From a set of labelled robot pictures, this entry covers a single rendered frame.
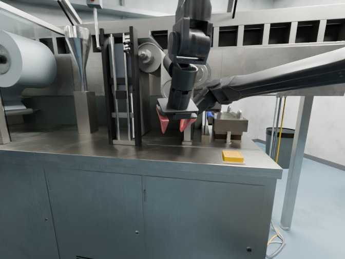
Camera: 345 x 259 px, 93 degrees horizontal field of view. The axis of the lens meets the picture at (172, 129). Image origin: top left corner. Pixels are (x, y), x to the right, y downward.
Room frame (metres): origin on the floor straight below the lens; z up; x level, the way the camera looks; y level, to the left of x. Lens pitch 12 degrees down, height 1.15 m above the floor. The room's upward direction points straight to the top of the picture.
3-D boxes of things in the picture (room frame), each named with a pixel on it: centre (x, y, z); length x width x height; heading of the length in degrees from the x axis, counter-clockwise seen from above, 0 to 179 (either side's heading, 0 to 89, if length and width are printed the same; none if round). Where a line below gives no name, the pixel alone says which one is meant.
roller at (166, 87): (1.02, -0.02, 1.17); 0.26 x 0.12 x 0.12; 170
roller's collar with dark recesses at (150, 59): (0.89, 0.13, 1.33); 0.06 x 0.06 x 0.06; 80
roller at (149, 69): (1.05, 0.10, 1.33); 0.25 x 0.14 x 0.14; 170
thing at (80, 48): (1.10, 0.57, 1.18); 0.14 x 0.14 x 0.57
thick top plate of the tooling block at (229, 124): (1.00, -0.32, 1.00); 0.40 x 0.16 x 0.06; 170
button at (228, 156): (0.62, -0.24, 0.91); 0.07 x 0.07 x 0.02; 80
